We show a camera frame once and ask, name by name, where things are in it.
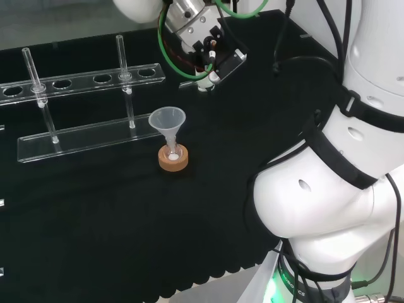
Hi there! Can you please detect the green cable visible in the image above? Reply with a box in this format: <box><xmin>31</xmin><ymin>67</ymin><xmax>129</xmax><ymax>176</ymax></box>
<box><xmin>157</xmin><ymin>0</ymin><xmax>270</xmax><ymax>80</ymax></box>

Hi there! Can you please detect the black table cloth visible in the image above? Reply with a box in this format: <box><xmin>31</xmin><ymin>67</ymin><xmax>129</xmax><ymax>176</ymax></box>
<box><xmin>0</xmin><ymin>8</ymin><xmax>348</xmax><ymax>300</ymax></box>

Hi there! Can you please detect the black cable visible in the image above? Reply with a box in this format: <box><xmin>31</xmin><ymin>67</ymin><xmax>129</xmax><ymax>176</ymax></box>
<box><xmin>350</xmin><ymin>172</ymin><xmax>404</xmax><ymax>303</ymax></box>
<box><xmin>271</xmin><ymin>0</ymin><xmax>348</xmax><ymax>88</ymax></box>

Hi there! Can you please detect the translucent plastic funnel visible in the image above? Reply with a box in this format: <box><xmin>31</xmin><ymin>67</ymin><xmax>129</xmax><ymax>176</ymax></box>
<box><xmin>148</xmin><ymin>107</ymin><xmax>188</xmax><ymax>158</ymax></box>

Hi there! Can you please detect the clear round-bottom flask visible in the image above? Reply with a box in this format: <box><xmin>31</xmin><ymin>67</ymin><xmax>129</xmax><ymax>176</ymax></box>
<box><xmin>163</xmin><ymin>142</ymin><xmax>184</xmax><ymax>163</ymax></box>

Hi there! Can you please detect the clear acrylic funnel stand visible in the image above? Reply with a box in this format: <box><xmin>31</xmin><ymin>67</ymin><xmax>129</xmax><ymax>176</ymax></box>
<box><xmin>0</xmin><ymin>34</ymin><xmax>167</xmax><ymax>164</ymax></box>

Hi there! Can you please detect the cork ring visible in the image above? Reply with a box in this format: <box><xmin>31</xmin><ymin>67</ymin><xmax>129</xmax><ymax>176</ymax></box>
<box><xmin>157</xmin><ymin>145</ymin><xmax>190</xmax><ymax>173</ymax></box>

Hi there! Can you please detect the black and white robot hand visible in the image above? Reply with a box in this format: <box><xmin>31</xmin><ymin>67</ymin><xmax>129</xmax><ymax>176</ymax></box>
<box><xmin>179</xmin><ymin>11</ymin><xmax>251</xmax><ymax>92</ymax></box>

